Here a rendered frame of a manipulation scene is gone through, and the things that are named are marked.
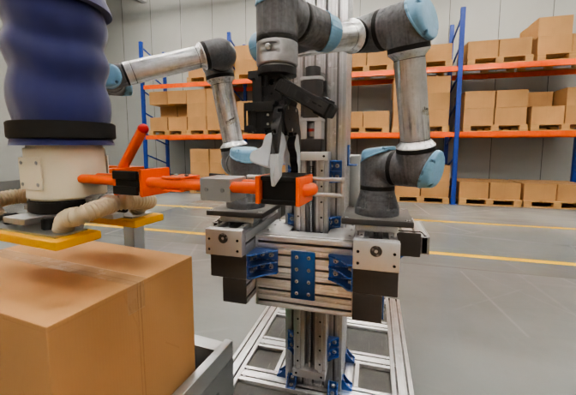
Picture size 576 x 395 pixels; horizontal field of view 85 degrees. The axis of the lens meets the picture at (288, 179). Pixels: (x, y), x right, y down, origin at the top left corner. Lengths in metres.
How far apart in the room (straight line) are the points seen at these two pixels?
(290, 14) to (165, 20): 11.29
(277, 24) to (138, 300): 0.68
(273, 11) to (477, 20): 9.30
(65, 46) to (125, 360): 0.72
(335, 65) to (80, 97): 0.86
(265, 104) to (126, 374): 0.69
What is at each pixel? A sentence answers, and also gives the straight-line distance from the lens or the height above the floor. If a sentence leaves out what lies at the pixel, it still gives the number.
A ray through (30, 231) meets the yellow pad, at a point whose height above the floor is 1.09.
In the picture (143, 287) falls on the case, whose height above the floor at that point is 0.93.
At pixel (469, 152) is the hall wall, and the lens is 9.31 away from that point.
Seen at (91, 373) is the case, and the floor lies 0.81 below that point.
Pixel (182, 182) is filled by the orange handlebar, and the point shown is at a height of 1.20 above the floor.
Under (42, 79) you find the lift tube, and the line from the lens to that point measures 0.89.
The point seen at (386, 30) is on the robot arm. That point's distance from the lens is 0.99.
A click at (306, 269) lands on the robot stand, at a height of 0.84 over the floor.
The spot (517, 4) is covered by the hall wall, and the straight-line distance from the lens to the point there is 10.13.
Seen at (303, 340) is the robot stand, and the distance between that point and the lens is 1.45.
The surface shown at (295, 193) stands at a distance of 0.54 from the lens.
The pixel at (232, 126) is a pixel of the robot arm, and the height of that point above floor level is 1.35.
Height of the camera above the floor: 1.27
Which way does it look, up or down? 6 degrees down
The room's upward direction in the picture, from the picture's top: straight up
